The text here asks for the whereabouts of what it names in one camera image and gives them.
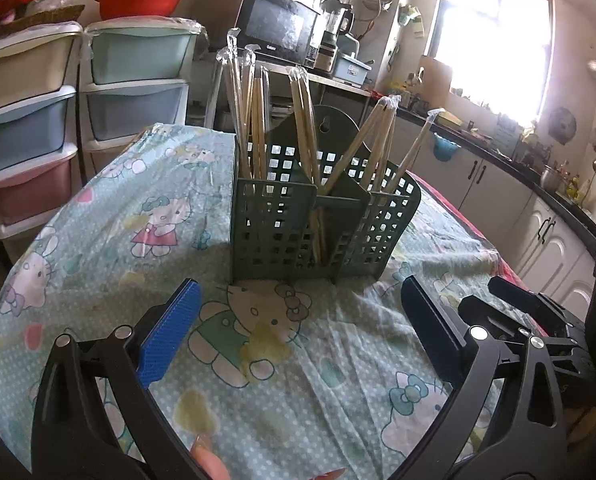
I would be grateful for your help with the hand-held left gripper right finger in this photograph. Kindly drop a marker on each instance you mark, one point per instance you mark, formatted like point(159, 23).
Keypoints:
point(428, 330)

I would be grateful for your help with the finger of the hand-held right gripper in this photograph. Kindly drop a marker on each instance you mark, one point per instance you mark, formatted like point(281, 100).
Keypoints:
point(503, 322)
point(538, 307)

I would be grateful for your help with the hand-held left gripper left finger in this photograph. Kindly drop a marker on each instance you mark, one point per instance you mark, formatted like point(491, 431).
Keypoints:
point(170, 335)

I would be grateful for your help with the green plastic utensil basket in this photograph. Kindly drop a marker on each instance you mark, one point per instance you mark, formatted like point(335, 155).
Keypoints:
point(278, 230)

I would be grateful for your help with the group of wooden chopsticks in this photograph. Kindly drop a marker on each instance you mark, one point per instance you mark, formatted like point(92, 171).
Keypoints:
point(259, 120)

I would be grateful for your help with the person's left hand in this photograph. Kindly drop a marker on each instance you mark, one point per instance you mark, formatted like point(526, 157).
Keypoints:
point(210, 465)

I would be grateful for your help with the cartoon cat printed cloth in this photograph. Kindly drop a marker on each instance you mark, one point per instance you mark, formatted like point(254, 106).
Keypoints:
point(127, 270)

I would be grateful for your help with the white kitchen cabinets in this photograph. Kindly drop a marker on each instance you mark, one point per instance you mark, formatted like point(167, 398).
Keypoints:
point(523, 220)

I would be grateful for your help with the black kitchen countertop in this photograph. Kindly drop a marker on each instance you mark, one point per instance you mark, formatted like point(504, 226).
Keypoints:
point(553, 200)

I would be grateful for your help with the steel cup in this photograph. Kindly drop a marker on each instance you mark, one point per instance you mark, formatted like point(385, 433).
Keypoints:
point(550, 178)

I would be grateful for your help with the blue hanging bin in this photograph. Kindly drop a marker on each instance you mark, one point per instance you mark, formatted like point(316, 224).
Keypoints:
point(445, 147)

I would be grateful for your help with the pale cutting board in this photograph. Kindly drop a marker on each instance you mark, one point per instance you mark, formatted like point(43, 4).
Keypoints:
point(435, 80)

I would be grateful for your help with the drawer tower with teal drawer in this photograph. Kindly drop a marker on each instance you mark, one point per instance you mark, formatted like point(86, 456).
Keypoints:
point(135, 85)

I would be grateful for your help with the drawer tower with cream drawer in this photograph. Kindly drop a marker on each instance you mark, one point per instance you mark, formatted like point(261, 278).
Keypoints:
point(22, 130)

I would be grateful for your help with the metal kitchen shelf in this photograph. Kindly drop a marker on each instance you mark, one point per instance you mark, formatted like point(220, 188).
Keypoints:
point(338, 82)

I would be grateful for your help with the grey-blue dish box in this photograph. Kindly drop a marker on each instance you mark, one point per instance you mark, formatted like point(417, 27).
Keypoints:
point(353, 71)

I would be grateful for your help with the kitchen window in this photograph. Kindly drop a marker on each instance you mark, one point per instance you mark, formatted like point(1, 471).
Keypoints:
point(488, 35)

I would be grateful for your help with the black blender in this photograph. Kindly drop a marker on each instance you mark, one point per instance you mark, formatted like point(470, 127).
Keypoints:
point(334, 25)

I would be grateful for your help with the black microwave oven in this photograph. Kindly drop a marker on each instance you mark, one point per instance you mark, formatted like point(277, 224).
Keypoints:
point(278, 20)

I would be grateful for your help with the red plastic basin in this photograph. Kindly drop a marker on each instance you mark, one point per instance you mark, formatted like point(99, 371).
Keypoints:
point(140, 2)

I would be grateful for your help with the woven flat tray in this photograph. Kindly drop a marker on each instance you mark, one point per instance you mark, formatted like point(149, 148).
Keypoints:
point(37, 19)

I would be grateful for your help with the round wall fan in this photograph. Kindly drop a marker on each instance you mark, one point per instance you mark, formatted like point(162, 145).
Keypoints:
point(562, 125)

